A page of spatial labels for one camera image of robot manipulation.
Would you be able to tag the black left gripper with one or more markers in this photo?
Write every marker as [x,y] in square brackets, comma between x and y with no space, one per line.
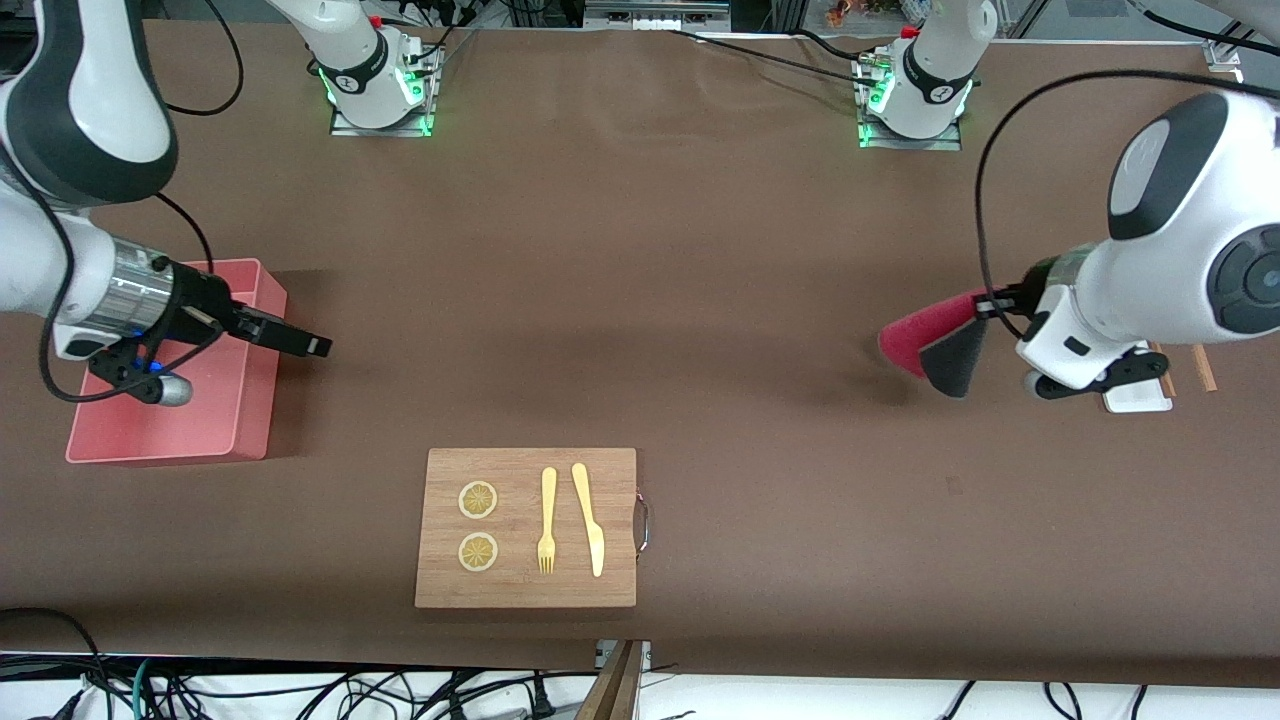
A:
[1027,281]

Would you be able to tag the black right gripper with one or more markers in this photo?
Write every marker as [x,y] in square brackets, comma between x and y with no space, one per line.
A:
[203,299]

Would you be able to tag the pink and grey cloth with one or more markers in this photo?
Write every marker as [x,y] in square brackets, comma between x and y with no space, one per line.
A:
[920,335]

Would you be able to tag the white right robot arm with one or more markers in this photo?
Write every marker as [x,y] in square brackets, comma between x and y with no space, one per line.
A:
[90,100]

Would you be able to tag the pink plastic bin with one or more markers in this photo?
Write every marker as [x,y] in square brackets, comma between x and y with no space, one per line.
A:
[230,420]

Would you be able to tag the white rack base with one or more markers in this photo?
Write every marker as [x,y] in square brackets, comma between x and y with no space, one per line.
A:
[1140,403]

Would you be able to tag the wooden rack dowel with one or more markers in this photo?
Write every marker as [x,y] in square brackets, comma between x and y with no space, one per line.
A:
[1166,382]
[1205,372]

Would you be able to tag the lemon slice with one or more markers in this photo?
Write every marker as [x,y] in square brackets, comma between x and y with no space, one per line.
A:
[478,552]
[478,500]

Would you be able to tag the yellow plastic fork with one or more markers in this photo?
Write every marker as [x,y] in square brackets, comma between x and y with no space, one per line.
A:
[547,500]

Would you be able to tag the brown table cover sheet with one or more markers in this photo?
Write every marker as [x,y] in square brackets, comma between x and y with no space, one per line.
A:
[700,300]

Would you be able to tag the yellow plastic knife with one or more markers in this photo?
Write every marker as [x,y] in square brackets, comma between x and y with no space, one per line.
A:
[588,510]

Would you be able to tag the black power plug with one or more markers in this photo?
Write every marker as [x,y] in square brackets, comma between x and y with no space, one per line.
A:
[541,700]

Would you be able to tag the wooden stand leg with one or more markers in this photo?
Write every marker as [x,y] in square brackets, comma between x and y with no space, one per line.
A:
[612,690]

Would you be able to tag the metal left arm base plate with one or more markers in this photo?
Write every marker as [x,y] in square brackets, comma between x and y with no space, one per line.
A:
[905,143]

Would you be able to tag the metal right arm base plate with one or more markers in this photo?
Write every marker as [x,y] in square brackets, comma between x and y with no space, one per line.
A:
[345,128]

